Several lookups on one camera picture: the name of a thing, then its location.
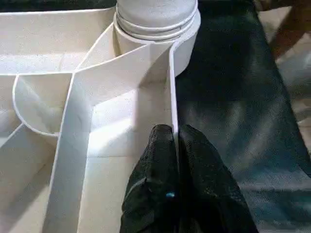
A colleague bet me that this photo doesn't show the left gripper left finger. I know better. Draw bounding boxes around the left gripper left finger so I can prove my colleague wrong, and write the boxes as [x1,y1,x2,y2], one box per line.
[120,124,181,233]

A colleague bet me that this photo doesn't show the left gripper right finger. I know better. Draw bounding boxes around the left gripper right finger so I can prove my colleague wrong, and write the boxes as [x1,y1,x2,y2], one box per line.
[177,124,258,233]

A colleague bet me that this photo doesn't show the white plastic table leg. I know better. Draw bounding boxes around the white plastic table leg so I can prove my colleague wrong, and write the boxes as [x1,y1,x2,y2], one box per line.
[113,0,200,42]

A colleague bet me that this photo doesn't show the white plastic table top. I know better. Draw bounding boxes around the white plastic table top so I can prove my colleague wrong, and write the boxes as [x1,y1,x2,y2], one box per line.
[0,7,201,233]

